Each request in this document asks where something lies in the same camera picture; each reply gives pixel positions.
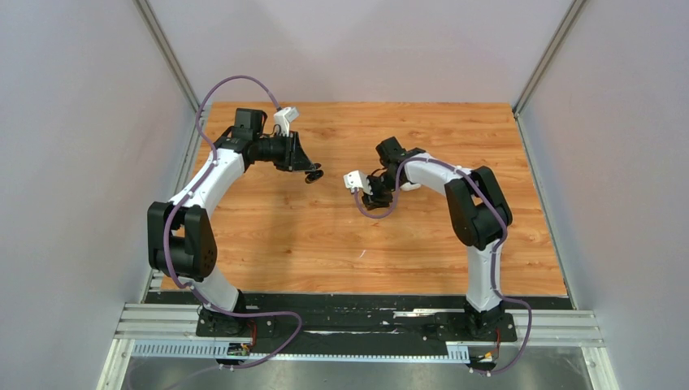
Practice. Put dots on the white earbud charging case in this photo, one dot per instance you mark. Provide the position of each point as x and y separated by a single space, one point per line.
410 187

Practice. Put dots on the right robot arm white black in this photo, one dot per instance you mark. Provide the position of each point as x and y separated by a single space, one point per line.
478 210

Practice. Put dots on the black earbud charging case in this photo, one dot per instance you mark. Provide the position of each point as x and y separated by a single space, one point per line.
313 176

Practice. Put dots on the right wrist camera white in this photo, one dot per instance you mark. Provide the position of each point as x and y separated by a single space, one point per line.
357 181

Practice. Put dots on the aluminium frame post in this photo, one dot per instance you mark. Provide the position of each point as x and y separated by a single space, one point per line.
156 31
558 38

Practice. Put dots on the right aluminium frame post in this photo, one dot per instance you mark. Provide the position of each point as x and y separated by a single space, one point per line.
558 38

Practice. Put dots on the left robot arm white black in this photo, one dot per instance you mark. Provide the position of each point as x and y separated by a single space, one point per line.
181 242

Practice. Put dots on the left aluminium frame post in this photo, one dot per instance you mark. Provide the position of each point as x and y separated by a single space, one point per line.
156 31

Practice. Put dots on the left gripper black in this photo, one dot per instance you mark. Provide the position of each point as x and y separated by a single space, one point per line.
293 158

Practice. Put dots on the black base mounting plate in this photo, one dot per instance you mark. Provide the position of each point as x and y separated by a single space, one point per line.
352 324

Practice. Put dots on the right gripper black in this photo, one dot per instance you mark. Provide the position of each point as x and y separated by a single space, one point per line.
374 201

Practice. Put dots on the aluminium front rail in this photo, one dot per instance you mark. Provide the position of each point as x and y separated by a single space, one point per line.
577 328

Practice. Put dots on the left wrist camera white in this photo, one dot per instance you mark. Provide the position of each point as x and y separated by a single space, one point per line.
283 118

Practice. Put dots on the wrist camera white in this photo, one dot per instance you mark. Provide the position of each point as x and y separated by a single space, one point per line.
357 181
283 118

